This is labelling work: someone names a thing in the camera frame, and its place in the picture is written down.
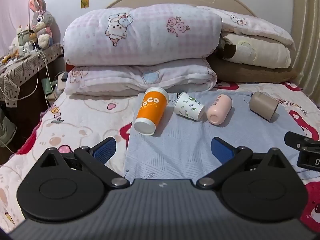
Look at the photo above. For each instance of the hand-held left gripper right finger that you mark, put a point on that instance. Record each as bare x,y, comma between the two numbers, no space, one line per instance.
221,150

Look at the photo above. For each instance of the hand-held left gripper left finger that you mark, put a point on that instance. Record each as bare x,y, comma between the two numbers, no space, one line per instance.
106,149

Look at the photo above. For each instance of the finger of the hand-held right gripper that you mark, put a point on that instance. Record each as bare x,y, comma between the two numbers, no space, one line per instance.
296,140

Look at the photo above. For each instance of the pink cup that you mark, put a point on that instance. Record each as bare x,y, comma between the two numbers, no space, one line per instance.
220,108

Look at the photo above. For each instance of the taupe cup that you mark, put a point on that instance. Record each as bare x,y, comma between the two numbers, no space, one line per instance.
262,105

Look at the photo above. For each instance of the white leaf-print paper cup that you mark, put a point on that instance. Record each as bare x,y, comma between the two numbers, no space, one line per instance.
188,106

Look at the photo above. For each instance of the orange paper cup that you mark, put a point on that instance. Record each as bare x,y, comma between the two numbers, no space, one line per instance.
151,110

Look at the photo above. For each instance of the grey-blue patterned mat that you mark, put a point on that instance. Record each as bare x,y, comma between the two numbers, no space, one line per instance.
180,145

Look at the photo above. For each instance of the pink heart-print folded quilt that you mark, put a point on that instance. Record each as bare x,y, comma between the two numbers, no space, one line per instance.
120,78

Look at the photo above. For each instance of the brown folded blanket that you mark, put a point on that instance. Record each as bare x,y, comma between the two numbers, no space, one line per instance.
250,73

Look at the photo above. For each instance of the green pouch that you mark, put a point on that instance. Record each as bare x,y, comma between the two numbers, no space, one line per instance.
47,86

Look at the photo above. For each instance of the cream folded blanket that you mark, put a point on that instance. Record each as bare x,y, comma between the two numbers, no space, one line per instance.
265,52

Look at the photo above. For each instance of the beige curtain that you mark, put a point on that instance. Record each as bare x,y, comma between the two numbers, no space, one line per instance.
306,42

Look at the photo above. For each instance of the side table with patterned cloth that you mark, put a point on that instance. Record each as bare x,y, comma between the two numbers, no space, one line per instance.
27,72

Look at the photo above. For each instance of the large pink checked folded quilt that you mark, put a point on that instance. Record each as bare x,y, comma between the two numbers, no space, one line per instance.
150,37

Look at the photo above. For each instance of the white pink-print pillow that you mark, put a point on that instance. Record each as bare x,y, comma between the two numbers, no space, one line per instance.
255,26

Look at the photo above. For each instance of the clutter of small table items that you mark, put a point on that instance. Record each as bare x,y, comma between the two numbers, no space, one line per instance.
18,47

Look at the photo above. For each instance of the grey plush bunny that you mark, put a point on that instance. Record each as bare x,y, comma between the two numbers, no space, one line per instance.
41,22

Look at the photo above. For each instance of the pink curtain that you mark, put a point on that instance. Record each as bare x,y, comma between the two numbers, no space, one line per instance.
12,15

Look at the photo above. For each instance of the yellow wall sticker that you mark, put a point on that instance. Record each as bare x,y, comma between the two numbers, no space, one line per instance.
85,3

